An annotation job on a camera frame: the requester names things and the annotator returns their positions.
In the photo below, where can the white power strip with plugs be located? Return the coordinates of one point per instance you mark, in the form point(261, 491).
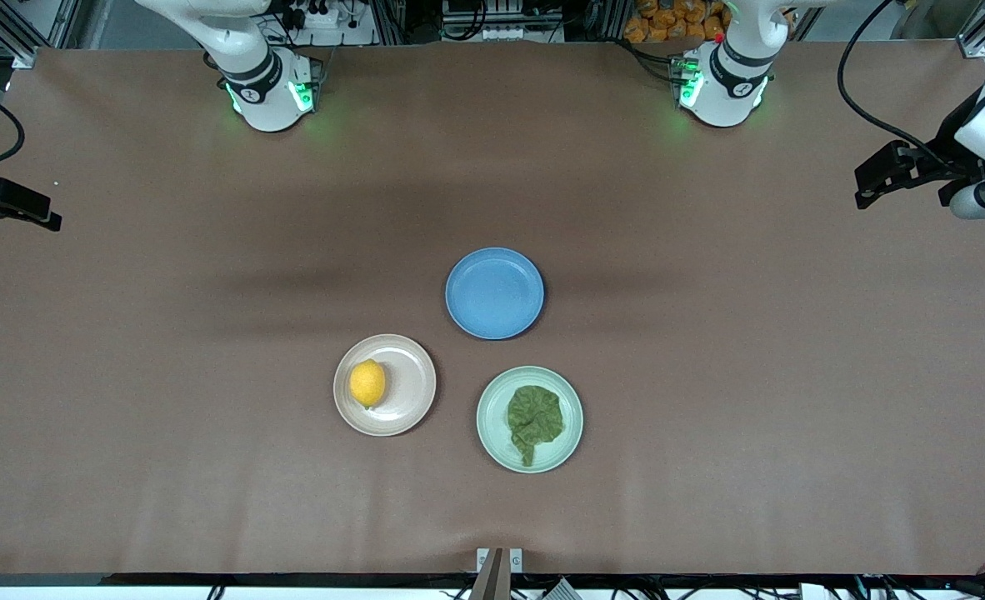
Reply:
point(326, 25)

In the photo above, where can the white long power strip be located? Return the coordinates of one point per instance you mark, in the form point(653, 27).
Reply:
point(501, 32)

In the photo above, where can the white table edge bracket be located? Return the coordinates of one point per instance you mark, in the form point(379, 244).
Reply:
point(516, 560)

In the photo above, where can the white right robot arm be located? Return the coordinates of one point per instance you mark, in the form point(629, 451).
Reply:
point(251, 75)

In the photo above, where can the green lettuce leaf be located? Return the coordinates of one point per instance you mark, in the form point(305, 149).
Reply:
point(534, 417)

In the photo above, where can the yellow lemon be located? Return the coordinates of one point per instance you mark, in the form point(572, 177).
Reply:
point(367, 383)

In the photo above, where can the grey ribbed box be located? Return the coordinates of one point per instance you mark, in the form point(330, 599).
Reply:
point(561, 591)

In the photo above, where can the blue plate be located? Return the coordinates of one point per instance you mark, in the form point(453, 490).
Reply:
point(494, 293)

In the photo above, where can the light green plate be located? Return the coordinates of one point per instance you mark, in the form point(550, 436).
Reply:
point(492, 425)

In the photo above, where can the beige plate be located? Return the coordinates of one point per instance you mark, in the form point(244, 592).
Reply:
point(405, 387)

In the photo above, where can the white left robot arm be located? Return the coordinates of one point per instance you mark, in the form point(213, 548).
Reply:
point(730, 75)

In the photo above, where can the pile of orange items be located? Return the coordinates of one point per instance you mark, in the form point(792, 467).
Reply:
point(676, 21)

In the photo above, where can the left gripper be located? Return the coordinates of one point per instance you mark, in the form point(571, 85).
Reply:
point(956, 140)

